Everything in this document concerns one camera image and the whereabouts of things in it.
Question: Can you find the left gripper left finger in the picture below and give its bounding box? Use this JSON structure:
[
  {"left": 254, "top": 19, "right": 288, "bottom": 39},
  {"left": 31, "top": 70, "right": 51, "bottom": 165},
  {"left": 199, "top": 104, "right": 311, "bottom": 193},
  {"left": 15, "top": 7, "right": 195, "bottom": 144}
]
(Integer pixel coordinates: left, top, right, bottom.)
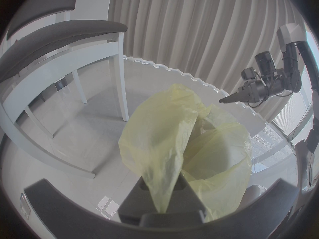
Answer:
[{"left": 118, "top": 176, "right": 161, "bottom": 225}]

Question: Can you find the yellow plastic bag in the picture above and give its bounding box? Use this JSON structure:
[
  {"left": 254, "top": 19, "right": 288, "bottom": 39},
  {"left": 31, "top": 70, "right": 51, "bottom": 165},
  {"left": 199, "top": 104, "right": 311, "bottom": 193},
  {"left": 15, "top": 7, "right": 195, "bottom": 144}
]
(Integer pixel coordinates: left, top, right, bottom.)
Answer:
[{"left": 118, "top": 84, "right": 252, "bottom": 221}]

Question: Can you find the beige curtain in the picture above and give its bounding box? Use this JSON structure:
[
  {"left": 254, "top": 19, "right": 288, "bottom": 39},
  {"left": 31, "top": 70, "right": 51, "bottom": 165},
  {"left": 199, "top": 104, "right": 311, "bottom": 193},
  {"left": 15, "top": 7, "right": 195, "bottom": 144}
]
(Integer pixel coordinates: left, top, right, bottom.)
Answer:
[{"left": 107, "top": 0, "right": 312, "bottom": 124}]

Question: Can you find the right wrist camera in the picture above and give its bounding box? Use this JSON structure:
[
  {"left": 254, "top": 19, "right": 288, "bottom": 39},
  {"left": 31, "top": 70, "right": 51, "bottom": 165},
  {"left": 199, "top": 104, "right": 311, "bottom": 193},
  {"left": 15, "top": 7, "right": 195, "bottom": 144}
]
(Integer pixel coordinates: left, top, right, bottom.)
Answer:
[{"left": 240, "top": 68, "right": 258, "bottom": 81}]

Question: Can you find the white chair dark grey seat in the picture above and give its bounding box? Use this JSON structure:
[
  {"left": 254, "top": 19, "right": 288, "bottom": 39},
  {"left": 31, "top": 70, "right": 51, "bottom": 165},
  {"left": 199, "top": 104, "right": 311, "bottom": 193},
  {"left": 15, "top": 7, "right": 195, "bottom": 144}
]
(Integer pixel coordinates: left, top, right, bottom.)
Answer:
[{"left": 0, "top": 0, "right": 129, "bottom": 181}]

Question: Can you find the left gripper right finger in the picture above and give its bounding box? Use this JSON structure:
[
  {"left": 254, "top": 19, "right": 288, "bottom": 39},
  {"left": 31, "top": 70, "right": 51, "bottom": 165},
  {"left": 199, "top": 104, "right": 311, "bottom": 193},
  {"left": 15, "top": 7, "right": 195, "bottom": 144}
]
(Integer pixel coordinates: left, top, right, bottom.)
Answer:
[{"left": 166, "top": 173, "right": 208, "bottom": 222}]

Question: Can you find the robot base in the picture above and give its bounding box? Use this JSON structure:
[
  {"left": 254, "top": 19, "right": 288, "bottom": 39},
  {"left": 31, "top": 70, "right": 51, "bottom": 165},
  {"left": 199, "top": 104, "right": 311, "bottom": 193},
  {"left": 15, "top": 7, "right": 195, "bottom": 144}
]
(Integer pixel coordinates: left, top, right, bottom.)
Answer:
[{"left": 294, "top": 123, "right": 319, "bottom": 194}]

